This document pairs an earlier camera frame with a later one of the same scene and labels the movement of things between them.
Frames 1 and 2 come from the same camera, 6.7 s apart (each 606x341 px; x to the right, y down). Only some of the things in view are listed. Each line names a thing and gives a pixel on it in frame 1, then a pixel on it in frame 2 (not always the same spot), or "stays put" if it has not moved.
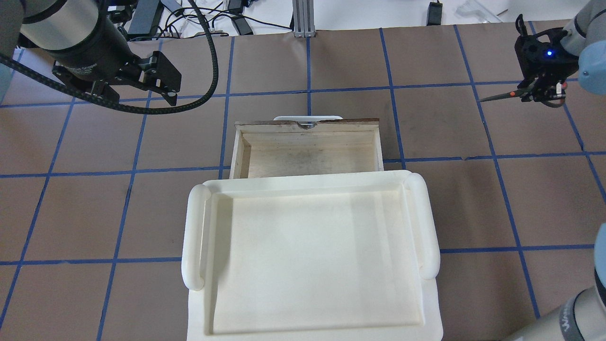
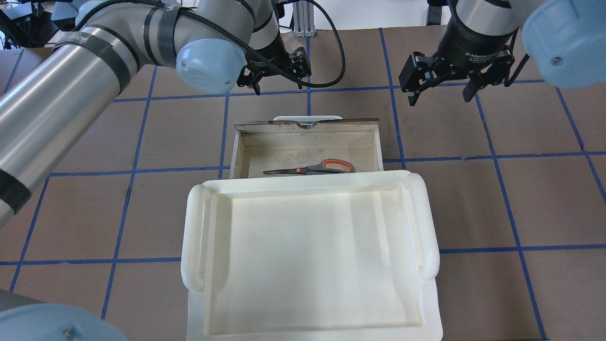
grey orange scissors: (552, 95) -> (327, 166)
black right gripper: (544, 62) -> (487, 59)
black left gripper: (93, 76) -> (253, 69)
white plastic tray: (333, 256) stays put
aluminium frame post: (304, 25) stays put
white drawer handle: (306, 118) stays put
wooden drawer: (276, 148) stays put
